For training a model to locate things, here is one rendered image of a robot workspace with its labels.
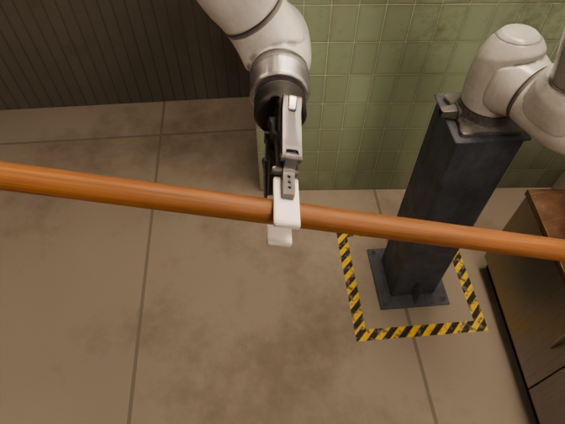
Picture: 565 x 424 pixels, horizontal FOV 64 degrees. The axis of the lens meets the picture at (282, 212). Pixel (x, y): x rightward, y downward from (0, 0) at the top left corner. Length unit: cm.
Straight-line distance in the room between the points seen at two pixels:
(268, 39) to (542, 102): 72
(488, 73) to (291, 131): 85
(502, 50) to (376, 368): 132
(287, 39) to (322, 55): 119
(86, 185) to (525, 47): 107
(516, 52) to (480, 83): 12
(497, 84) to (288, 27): 73
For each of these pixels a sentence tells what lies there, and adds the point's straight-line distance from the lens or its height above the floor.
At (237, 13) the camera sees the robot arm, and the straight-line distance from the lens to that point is 67.
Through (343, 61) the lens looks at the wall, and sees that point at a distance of 192.
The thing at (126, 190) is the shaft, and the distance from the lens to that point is 51.
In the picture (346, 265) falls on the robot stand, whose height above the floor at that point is 0.
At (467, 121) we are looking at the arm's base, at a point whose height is 102.
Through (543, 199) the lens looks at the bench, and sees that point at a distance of 194.
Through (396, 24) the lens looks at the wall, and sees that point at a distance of 187.
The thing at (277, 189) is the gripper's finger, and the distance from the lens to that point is 52.
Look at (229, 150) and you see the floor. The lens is 268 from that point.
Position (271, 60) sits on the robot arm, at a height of 152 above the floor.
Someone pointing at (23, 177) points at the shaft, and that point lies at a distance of 53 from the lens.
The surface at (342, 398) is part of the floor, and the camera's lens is 197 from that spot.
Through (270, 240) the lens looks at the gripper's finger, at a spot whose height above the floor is 146.
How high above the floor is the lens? 190
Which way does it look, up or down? 53 degrees down
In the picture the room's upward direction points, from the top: straight up
